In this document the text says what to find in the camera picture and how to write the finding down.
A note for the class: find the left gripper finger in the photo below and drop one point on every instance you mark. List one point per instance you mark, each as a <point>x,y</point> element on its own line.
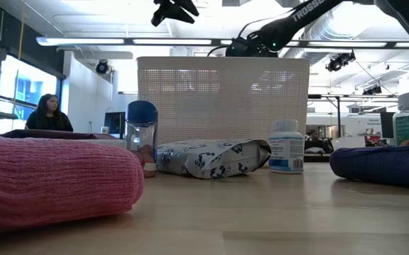
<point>189,8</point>
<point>167,12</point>

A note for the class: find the small white pill bottle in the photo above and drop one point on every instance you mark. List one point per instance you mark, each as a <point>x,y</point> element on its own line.
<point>286,148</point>

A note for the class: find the clear bottle blue lid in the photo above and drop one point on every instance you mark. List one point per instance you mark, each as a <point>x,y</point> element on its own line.
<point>141,120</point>

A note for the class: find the grey patterned wipes pack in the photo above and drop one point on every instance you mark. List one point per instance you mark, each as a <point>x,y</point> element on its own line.
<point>208,157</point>

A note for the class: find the purple bandage roll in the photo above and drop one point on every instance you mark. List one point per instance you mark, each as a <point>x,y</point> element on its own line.
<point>385,164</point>

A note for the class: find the pink bandage roll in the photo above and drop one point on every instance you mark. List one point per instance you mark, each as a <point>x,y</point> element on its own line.
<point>49,180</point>

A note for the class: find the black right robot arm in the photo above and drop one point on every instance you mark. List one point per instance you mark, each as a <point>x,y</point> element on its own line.
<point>282,30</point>

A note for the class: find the white plastic basket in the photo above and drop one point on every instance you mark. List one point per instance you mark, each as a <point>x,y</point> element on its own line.
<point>222,102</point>

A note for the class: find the long ceiling light bar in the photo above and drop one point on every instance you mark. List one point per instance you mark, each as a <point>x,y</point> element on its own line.
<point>172,42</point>

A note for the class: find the black ceiling spotlight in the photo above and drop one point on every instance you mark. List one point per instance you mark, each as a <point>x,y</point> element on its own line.
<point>339,61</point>
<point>371,90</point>

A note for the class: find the black vertical pole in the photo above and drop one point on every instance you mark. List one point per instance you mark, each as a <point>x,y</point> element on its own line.
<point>338,117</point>

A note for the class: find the person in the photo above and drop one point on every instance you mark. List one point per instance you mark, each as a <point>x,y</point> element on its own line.
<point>49,118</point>
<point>317,141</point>

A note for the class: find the black background monitor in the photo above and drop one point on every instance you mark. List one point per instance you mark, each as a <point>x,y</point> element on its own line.
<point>114,124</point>
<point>387,124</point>

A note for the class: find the round black ceiling camera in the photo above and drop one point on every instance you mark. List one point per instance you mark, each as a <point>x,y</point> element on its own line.
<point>102,66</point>

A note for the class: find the black metal table frame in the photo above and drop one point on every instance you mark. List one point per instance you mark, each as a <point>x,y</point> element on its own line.
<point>316,158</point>

